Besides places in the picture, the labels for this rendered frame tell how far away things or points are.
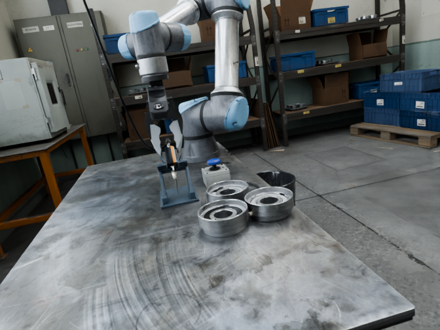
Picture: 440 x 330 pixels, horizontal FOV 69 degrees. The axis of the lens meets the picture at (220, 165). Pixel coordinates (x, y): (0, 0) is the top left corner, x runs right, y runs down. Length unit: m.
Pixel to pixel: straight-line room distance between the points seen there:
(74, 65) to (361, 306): 4.31
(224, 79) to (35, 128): 1.99
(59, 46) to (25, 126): 1.87
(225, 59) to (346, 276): 0.85
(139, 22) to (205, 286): 0.62
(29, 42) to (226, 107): 3.76
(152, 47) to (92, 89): 3.65
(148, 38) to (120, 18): 3.91
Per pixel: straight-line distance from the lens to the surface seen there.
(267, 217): 0.68
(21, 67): 2.87
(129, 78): 4.69
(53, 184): 2.70
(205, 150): 1.20
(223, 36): 1.20
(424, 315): 1.74
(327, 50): 5.42
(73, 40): 4.54
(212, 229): 0.64
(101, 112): 4.49
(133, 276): 0.60
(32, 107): 2.87
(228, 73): 1.16
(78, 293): 0.61
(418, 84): 4.36
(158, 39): 0.87
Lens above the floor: 1.11
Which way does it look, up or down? 16 degrees down
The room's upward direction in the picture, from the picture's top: 9 degrees counter-clockwise
